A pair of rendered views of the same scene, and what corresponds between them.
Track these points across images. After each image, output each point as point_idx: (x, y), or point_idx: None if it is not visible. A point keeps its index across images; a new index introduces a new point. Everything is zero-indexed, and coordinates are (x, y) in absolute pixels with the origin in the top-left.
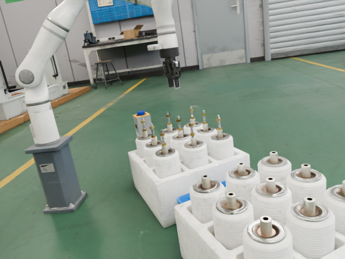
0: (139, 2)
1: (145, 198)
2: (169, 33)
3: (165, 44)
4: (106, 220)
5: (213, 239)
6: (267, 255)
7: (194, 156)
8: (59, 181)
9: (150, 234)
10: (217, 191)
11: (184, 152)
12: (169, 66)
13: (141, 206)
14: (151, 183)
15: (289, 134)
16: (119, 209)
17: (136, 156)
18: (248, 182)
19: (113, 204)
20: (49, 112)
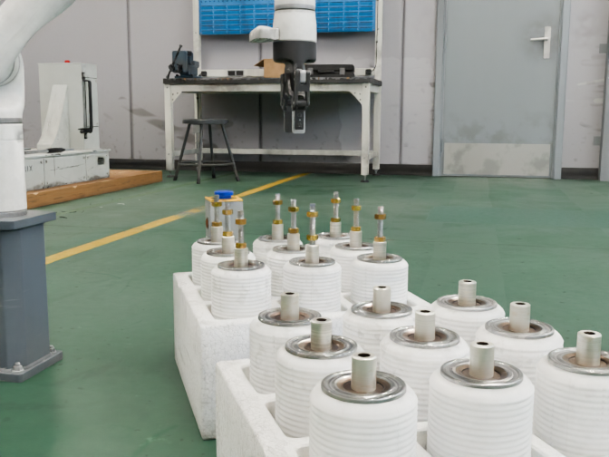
0: None
1: (185, 378)
2: (299, 7)
3: (285, 32)
4: (82, 407)
5: (266, 418)
6: (344, 425)
7: (306, 286)
8: (3, 304)
9: (169, 445)
10: (307, 327)
11: (285, 274)
12: (289, 81)
13: (173, 396)
14: (195, 328)
15: (584, 319)
16: (121, 393)
17: (187, 282)
18: (387, 325)
19: (111, 383)
20: (14, 145)
